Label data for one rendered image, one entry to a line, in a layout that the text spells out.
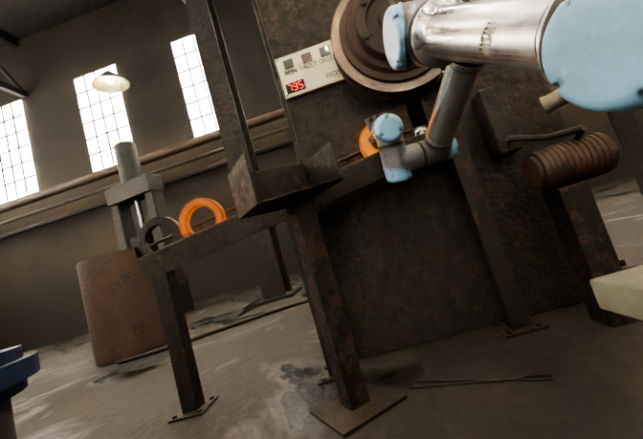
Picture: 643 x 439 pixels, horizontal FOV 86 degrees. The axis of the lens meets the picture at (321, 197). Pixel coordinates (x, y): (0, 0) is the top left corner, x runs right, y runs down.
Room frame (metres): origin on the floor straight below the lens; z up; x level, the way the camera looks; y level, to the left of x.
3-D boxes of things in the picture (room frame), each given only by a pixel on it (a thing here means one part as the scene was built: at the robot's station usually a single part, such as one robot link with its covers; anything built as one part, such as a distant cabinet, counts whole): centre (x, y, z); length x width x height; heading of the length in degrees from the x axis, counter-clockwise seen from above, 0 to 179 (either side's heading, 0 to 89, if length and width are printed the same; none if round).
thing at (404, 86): (1.22, -0.43, 1.11); 0.47 x 0.06 x 0.47; 84
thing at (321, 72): (1.36, -0.11, 1.15); 0.26 x 0.02 x 0.18; 84
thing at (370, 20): (1.12, -0.42, 1.11); 0.28 x 0.06 x 0.28; 84
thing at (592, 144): (1.05, -0.75, 0.27); 0.22 x 0.13 x 0.53; 84
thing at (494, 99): (1.21, -0.67, 0.68); 0.11 x 0.08 x 0.24; 174
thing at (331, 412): (0.99, 0.09, 0.36); 0.26 x 0.20 x 0.72; 119
